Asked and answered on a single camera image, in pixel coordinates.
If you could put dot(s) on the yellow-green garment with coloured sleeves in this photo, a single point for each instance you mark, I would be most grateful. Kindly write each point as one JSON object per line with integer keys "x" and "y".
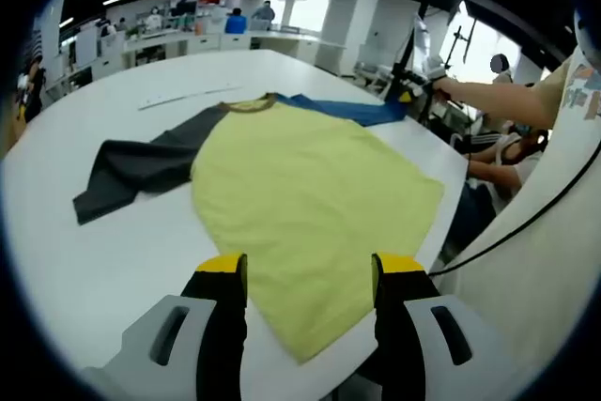
{"x": 305, "y": 194}

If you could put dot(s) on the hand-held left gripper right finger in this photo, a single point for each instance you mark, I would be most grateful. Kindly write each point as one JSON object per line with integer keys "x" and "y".
{"x": 399, "y": 326}

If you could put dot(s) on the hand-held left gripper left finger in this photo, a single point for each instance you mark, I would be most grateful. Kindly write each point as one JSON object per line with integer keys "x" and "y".
{"x": 220, "y": 326}

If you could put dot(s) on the white square pillar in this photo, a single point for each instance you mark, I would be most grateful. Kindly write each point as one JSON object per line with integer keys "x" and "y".
{"x": 349, "y": 20}

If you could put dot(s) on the white chest device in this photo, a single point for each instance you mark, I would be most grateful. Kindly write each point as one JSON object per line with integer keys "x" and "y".
{"x": 582, "y": 35}

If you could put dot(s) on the person's right hand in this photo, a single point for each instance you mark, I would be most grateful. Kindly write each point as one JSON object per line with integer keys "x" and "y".
{"x": 447, "y": 89}

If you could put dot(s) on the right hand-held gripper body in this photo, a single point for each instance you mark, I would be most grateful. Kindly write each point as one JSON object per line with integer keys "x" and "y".
{"x": 428, "y": 79}

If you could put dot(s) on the white office chair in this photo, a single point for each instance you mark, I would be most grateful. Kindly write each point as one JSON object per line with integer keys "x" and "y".
{"x": 371, "y": 77}

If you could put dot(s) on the blue storage bin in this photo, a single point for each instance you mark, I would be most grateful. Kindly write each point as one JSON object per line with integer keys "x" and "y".
{"x": 236, "y": 25}

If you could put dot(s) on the white office counter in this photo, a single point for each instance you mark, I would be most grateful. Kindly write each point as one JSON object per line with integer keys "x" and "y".
{"x": 211, "y": 44}

